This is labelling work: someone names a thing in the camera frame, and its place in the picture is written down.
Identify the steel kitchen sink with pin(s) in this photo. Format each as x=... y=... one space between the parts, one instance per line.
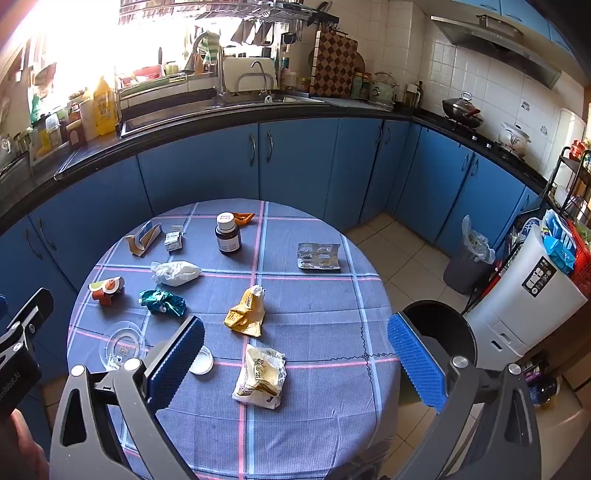
x=161 y=113

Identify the teal crumpled wrapper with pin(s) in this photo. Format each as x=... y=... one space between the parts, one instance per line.
x=161 y=302

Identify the white ceramic pot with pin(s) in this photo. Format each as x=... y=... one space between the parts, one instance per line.
x=512 y=138

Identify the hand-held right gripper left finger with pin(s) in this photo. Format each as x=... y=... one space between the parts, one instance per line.
x=178 y=360

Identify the white air purifier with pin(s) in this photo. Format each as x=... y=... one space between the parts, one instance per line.
x=517 y=314

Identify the steel range hood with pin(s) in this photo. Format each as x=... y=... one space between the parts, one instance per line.
x=503 y=50

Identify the torn brown cardboard box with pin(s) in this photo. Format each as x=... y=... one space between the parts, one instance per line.
x=143 y=242

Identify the blue base cabinets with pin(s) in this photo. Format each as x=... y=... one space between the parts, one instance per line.
x=300 y=170

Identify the clear plastic dish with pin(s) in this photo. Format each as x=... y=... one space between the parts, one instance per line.
x=124 y=341

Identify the orange crumpled wrapper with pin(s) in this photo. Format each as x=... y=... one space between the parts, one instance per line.
x=242 y=218

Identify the pale green kettle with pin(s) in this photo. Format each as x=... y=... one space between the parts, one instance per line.
x=383 y=92

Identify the black kitchen countertop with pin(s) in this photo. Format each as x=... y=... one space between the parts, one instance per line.
x=360 y=110

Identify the small orange green carton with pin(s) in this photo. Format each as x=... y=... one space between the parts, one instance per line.
x=107 y=290

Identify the yellow plastic bottle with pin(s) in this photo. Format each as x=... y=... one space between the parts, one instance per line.
x=104 y=110

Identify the white round lid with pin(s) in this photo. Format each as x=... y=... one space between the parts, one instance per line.
x=204 y=362

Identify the hanging steel dish rack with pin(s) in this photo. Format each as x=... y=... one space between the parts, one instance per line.
x=207 y=11

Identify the person's left hand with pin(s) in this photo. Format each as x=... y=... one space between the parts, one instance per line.
x=25 y=445

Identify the silver blister pack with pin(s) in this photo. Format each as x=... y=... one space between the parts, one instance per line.
x=318 y=256

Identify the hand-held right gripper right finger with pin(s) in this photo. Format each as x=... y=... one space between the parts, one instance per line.
x=415 y=364

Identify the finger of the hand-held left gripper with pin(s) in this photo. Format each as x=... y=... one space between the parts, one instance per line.
x=2 y=307
x=37 y=309

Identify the brown medicine bottle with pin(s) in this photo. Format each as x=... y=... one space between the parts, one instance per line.
x=228 y=240

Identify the black metal rack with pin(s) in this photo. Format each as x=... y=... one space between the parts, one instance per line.
x=564 y=161

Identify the grey trash bin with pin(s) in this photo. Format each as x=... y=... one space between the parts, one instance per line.
x=461 y=277

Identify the red plastic basket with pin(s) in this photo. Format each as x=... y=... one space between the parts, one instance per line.
x=582 y=267

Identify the blue wall cabinets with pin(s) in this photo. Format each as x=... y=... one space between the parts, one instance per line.
x=521 y=14

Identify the clear bin liner bag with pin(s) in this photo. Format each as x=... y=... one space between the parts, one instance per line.
x=476 y=244

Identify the black wok with lid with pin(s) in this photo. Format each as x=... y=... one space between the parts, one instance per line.
x=461 y=110

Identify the white tissue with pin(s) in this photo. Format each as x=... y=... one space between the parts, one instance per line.
x=178 y=272

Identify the black trash bin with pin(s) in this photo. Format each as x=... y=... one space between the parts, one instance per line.
x=443 y=323

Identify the yellow crumpled wrapper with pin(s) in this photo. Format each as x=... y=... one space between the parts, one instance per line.
x=244 y=318

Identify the white canister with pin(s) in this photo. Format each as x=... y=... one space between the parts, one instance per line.
x=88 y=120

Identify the checkered cutting board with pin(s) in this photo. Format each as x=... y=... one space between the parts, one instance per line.
x=332 y=64

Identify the small white box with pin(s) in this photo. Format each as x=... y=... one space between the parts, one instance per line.
x=173 y=241

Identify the stack of blue packets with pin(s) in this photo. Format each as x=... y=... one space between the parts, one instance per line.
x=558 y=249

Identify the tall steel faucet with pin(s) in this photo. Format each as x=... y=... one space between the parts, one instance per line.
x=197 y=44

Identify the cream snack wrapper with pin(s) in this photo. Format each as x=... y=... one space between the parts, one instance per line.
x=258 y=374

